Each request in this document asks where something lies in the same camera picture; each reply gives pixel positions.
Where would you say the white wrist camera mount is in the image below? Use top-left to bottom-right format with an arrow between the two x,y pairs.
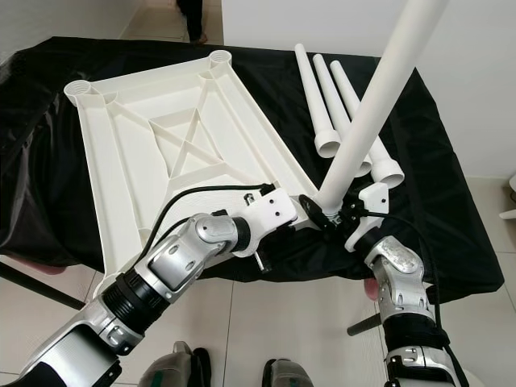
345,181 -> 389,255
238,187 -> 298,251

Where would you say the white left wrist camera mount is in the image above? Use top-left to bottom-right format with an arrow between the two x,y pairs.
238,187 -> 298,251

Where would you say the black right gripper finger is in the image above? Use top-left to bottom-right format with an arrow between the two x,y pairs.
297,193 -> 330,235

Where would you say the grey robot left foot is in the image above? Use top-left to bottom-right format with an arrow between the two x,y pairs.
145,343 -> 210,387

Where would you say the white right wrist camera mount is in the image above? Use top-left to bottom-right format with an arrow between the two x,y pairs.
345,181 -> 389,255

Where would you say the person in dark trousers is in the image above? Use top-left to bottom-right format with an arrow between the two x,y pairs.
176,0 -> 208,44

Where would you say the black tablecloth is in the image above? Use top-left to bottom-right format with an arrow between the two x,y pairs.
0,36 -> 507,306

